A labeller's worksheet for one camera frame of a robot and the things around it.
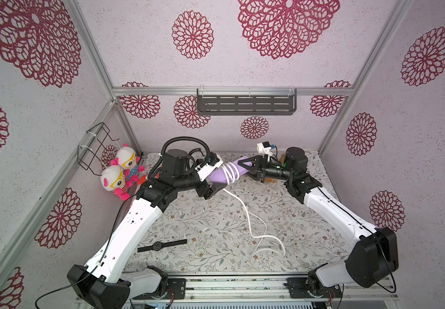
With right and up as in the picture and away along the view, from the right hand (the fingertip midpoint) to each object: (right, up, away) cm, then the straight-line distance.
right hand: (238, 165), depth 67 cm
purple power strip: (-7, -4, 0) cm, 8 cm away
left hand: (-8, -4, +2) cm, 9 cm away
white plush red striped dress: (-53, -5, +17) cm, 56 cm away
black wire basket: (-58, +4, +9) cm, 59 cm away
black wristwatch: (-34, -35, +17) cm, 51 cm away
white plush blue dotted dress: (-52, +4, +26) cm, 58 cm away
